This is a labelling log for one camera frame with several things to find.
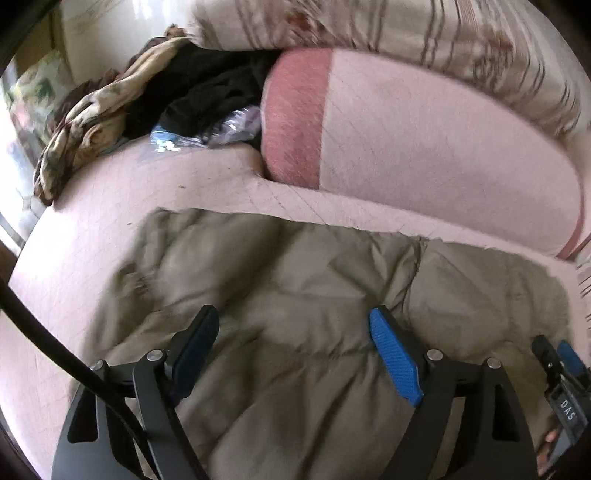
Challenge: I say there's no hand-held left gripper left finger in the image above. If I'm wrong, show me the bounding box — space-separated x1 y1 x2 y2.
51 304 221 480

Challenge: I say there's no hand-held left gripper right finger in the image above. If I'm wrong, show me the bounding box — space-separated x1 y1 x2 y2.
368 305 539 480

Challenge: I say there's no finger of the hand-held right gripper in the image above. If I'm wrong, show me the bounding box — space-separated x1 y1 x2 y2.
556 340 590 381
531 335 563 386

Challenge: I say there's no olive quilted hooded jacket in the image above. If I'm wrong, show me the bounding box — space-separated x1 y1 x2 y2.
95 207 584 480

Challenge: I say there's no dark clothes pile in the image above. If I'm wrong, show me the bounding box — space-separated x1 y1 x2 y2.
124 43 283 140

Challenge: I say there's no person's right hand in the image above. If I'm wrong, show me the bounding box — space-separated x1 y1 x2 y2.
540 426 562 463

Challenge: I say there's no pink bolster with maroon ends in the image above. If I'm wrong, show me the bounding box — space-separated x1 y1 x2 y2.
259 48 585 260

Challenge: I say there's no clear plastic bag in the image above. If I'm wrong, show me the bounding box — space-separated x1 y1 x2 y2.
150 104 263 156

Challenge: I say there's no stained glass window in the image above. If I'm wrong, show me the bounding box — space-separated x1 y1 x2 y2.
0 69 35 247

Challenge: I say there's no brown floral crumpled cloth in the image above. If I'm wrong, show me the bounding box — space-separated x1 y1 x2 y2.
34 27 193 207

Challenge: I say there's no floral pillow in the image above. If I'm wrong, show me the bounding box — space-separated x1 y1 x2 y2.
6 49 77 154

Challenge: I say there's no black cable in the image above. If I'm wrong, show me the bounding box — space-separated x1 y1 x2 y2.
0 276 209 480

